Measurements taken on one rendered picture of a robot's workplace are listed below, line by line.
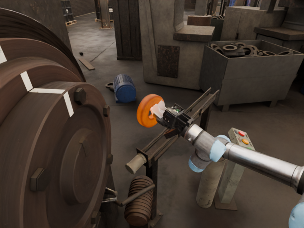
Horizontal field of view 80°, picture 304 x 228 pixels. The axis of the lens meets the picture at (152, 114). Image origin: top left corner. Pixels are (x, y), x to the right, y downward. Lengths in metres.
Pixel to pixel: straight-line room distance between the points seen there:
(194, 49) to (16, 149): 2.76
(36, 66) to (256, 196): 1.72
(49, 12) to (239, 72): 2.13
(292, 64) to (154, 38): 1.84
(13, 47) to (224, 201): 1.56
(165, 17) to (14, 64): 2.69
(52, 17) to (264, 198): 1.78
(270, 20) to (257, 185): 3.05
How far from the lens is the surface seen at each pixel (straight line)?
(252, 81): 2.63
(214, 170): 1.25
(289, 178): 0.77
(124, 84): 2.50
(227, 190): 1.52
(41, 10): 0.67
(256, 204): 1.76
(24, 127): 0.24
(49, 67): 0.32
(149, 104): 0.79
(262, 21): 4.05
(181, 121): 0.73
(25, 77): 0.28
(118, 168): 1.79
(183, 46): 2.90
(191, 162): 0.81
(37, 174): 0.22
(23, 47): 0.32
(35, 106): 0.25
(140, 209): 0.95
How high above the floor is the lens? 1.36
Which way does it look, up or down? 34 degrees down
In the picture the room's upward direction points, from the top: straight up
